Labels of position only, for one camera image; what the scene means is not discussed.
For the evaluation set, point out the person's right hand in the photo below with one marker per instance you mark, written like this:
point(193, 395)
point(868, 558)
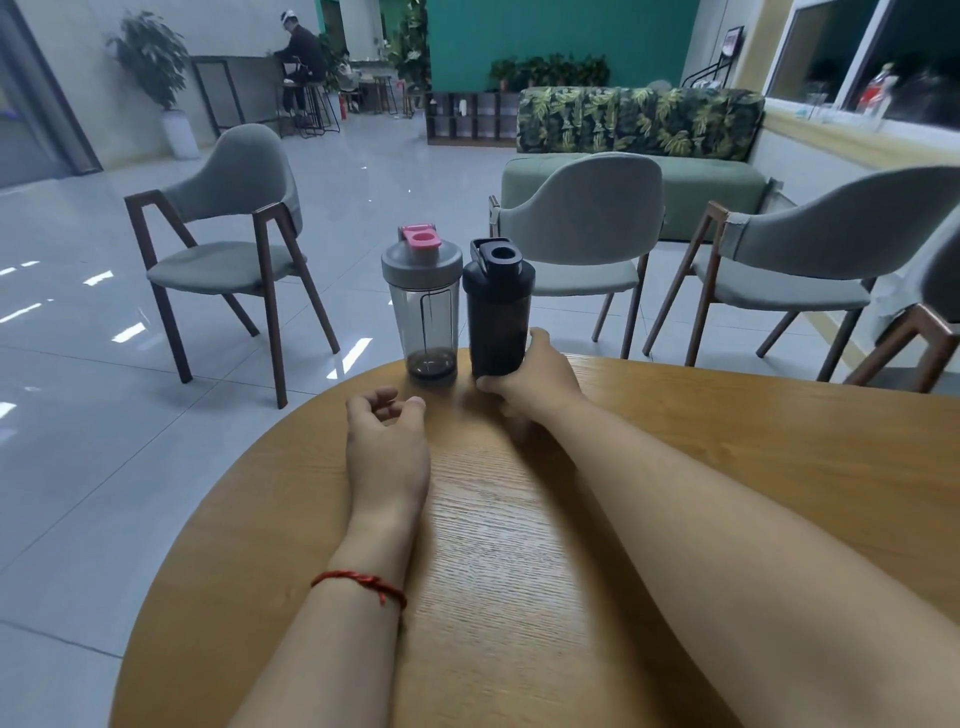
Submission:
point(544, 386)

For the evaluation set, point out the person's left hand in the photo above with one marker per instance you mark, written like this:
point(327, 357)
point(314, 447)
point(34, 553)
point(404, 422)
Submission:
point(386, 457)

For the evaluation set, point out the person's left thumb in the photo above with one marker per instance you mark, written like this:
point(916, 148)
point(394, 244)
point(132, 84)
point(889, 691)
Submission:
point(408, 409)

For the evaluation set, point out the person's right thumb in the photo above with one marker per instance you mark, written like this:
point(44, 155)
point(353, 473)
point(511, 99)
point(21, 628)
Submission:
point(496, 383)

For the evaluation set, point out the black shaker bottle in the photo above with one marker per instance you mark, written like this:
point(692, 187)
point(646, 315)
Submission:
point(497, 315)

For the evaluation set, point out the person's left forearm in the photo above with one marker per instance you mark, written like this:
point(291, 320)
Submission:
point(337, 637)

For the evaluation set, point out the person's right forearm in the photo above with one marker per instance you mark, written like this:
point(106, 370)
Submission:
point(735, 570)

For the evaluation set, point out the clear shaker bottle pink cap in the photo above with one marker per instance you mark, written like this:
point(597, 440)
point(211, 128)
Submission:
point(422, 300)

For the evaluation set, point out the low dark wooden shelf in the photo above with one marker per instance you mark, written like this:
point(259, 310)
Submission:
point(469, 120)

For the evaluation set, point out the green sofa leaf-print back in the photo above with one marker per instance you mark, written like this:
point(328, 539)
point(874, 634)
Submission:
point(645, 124)

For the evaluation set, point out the red fire extinguisher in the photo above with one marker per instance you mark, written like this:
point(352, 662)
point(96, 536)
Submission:
point(343, 106)

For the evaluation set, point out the black bar stool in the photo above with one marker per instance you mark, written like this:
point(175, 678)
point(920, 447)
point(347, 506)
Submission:
point(319, 105)
point(385, 90)

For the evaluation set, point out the row of green plants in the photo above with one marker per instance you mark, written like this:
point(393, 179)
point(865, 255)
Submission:
point(551, 71)

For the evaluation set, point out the tall green plant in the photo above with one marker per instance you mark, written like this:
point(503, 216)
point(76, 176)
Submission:
point(411, 45)

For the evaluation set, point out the dark bar counter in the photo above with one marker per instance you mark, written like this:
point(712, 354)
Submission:
point(240, 82)

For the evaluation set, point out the black framed sign stand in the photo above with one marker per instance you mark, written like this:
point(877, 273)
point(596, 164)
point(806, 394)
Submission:
point(724, 52)

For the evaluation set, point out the potted plant white pot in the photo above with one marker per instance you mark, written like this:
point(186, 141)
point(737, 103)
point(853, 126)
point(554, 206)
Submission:
point(154, 64)

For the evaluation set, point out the plastic bottle red label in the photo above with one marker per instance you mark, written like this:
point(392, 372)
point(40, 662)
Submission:
point(876, 90)

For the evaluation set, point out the grey chair wooden frame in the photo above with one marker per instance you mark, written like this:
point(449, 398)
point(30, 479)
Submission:
point(926, 330)
point(592, 217)
point(817, 232)
point(225, 266)

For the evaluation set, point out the window with white frame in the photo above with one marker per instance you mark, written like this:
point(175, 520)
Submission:
point(825, 49)

